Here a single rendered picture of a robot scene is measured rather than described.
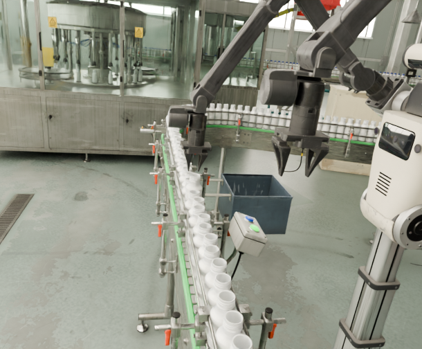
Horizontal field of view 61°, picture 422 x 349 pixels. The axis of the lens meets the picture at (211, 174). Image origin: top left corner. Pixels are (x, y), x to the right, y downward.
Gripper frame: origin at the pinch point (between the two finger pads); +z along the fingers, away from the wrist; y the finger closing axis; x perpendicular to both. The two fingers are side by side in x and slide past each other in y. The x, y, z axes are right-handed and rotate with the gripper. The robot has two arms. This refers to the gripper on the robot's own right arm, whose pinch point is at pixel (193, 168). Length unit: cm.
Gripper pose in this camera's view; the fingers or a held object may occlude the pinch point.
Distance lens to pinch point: 125.1
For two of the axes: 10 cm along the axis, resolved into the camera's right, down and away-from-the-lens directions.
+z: -1.1, 9.3, 3.5
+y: -9.8, -0.4, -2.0
